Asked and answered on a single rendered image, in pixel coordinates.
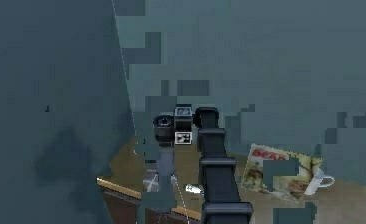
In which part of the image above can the clear glass vessel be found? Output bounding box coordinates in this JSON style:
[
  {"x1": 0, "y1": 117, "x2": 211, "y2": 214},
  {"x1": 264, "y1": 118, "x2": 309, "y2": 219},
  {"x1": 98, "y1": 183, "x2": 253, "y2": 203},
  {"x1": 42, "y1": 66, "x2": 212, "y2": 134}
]
[{"x1": 142, "y1": 169, "x2": 161, "y2": 193}]

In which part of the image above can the white cup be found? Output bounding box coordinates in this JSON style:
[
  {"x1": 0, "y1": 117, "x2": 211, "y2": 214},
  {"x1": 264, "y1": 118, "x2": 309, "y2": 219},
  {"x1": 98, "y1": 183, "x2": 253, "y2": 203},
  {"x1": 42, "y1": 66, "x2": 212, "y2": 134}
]
[{"x1": 304, "y1": 167, "x2": 336, "y2": 196}]

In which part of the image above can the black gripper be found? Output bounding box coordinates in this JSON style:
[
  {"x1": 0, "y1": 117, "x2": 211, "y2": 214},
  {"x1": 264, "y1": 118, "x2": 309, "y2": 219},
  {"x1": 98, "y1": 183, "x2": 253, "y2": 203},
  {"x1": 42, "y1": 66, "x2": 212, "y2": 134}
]
[{"x1": 146, "y1": 112, "x2": 191, "y2": 224}]

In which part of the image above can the pale printed magazine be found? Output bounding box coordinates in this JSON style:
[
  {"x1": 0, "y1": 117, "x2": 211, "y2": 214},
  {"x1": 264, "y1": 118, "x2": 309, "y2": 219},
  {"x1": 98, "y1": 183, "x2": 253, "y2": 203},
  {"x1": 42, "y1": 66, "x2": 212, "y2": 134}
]
[{"x1": 240, "y1": 143, "x2": 324, "y2": 204}]

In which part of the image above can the small white object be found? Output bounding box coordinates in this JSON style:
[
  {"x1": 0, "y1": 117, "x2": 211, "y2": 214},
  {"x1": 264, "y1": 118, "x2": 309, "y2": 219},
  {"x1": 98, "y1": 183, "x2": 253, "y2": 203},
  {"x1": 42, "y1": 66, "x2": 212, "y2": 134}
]
[{"x1": 185, "y1": 183, "x2": 204, "y2": 196}]

